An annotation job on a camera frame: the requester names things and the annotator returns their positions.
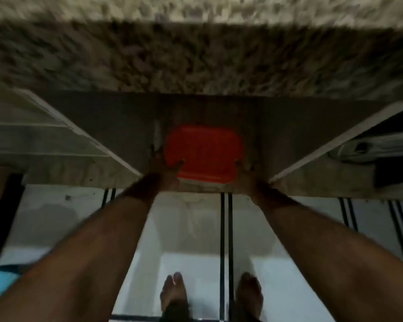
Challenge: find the person's right hand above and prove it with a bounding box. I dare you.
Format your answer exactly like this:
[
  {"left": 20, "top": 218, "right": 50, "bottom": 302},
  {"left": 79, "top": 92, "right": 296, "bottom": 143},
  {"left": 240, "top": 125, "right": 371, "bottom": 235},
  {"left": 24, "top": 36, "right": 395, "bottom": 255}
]
[{"left": 235, "top": 158, "right": 275, "bottom": 200}]

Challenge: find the person's left hand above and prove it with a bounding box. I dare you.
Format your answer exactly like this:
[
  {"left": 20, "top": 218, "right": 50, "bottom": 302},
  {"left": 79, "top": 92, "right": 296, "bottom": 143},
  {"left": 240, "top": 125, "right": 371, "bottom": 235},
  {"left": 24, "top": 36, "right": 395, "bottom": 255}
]
[{"left": 144, "top": 144, "right": 186, "bottom": 197}]

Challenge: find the red plastic lid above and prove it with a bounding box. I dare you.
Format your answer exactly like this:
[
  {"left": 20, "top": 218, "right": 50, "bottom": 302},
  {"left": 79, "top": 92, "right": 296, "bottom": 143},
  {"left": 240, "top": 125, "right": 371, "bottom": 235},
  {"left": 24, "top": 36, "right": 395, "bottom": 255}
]
[{"left": 163, "top": 123, "right": 246, "bottom": 183}]

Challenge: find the person's right forearm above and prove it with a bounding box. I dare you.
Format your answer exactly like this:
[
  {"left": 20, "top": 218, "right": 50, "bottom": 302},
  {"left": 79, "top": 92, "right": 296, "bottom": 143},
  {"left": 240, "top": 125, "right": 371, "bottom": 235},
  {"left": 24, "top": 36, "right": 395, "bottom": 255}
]
[{"left": 252, "top": 184, "right": 403, "bottom": 322}]

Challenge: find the person's left forearm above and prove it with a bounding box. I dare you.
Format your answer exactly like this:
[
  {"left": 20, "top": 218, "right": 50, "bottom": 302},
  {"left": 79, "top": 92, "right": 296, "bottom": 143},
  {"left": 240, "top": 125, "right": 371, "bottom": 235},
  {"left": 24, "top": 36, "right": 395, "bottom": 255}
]
[{"left": 0, "top": 174, "right": 162, "bottom": 322}]

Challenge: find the person's left foot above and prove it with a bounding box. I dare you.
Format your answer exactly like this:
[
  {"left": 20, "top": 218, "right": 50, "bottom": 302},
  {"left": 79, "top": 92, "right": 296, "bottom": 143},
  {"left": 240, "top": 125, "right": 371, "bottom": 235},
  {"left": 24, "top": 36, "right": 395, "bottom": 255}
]
[{"left": 160, "top": 272, "right": 189, "bottom": 314}]

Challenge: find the person's foot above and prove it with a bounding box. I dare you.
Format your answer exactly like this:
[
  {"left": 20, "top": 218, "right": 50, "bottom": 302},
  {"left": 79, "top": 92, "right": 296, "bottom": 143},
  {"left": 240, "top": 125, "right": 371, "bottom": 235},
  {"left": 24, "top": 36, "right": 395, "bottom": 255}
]
[
  {"left": 236, "top": 272, "right": 265, "bottom": 322},
  {"left": 160, "top": 272, "right": 189, "bottom": 314}
]

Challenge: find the person's right foot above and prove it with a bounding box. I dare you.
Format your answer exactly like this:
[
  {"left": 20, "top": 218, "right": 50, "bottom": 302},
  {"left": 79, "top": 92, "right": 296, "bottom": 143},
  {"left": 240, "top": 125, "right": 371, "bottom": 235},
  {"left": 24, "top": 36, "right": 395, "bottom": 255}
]
[{"left": 236, "top": 272, "right": 265, "bottom": 322}]

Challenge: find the speckled granite countertop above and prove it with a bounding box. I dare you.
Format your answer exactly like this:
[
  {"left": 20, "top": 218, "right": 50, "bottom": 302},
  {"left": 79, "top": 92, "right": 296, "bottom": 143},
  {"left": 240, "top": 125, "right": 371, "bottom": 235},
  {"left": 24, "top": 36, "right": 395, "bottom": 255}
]
[{"left": 0, "top": 0, "right": 403, "bottom": 102}]

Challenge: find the grey cabinet door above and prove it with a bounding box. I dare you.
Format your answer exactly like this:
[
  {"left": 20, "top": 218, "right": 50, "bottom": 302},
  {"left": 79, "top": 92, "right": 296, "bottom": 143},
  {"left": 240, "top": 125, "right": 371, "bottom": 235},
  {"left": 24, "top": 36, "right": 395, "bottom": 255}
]
[
  {"left": 268, "top": 100, "right": 403, "bottom": 199},
  {"left": 0, "top": 89, "right": 144, "bottom": 189}
]

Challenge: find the white object in cabinet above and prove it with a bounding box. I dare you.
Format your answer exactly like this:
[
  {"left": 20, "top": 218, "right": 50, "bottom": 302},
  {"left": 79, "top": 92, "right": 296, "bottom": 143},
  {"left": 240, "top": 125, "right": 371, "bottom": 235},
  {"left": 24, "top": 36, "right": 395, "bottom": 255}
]
[{"left": 328, "top": 133, "right": 403, "bottom": 164}]

